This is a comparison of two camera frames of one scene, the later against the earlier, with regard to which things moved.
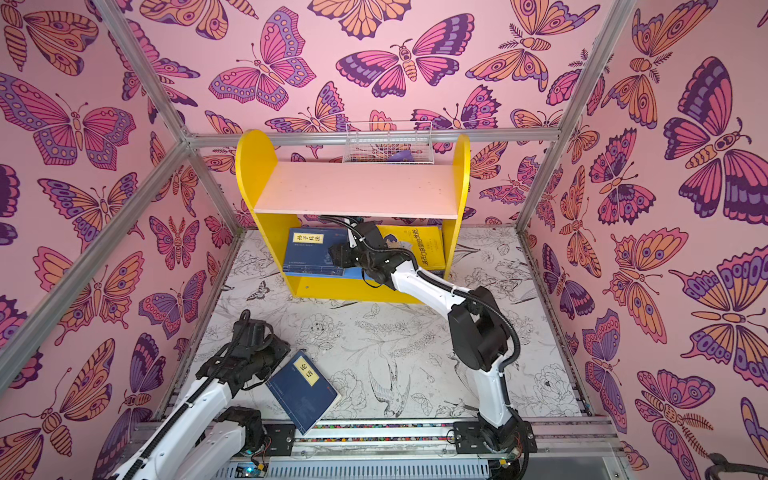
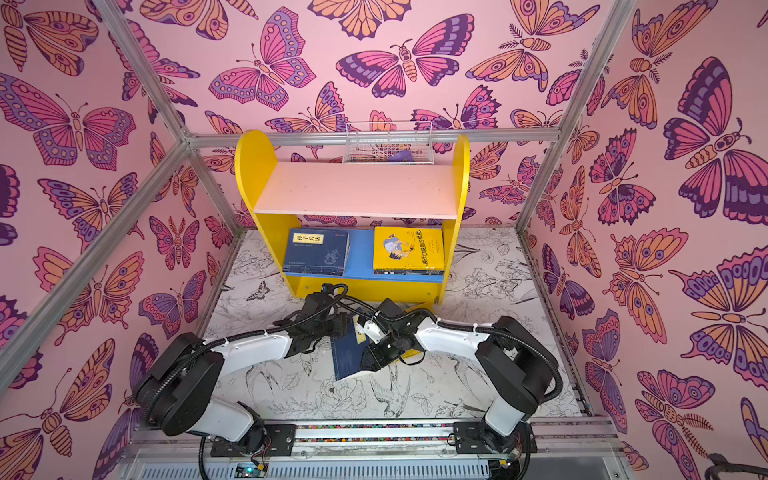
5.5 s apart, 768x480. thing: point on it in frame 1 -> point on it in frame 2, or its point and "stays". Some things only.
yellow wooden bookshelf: [356, 226] stays
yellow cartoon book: [424, 242] -> [414, 351]
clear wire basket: [388, 142] stays
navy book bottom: [304, 393] -> [347, 349]
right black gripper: [347, 257] -> [375, 349]
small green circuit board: [248, 470] stays
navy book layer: [307, 251] stays
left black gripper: [280, 348] -> [340, 323]
